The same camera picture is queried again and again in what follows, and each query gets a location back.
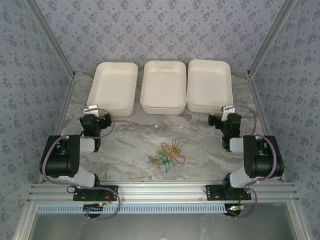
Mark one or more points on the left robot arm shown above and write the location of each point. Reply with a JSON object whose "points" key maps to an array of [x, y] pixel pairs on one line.
{"points": [[60, 162]]}

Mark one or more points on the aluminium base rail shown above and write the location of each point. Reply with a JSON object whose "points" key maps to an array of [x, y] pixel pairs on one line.
{"points": [[162, 191]]}

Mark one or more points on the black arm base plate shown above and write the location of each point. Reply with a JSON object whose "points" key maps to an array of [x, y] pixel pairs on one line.
{"points": [[113, 190], [212, 192]]}

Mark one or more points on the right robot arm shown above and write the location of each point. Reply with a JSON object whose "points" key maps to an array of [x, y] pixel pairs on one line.
{"points": [[262, 162]]}

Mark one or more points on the aluminium side rail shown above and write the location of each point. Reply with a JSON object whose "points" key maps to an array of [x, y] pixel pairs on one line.
{"points": [[66, 100], [257, 97]]}

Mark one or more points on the small black controller board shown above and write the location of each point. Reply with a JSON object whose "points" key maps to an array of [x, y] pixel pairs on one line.
{"points": [[235, 208], [93, 207]]}

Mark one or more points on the cream plastic tray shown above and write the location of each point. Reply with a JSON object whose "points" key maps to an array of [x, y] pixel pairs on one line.
{"points": [[112, 85], [162, 85], [210, 82]]}

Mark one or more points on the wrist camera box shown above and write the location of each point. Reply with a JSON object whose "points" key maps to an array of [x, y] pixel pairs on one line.
{"points": [[91, 108], [228, 109]]}

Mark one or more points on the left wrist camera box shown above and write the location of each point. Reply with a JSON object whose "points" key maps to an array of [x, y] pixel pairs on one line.
{"points": [[91, 108]]}

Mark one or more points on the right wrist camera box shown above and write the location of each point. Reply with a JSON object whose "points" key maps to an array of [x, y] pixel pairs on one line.
{"points": [[228, 109]]}

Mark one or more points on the aluminium frame post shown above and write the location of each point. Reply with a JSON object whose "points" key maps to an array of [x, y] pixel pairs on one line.
{"points": [[50, 37], [272, 37]]}

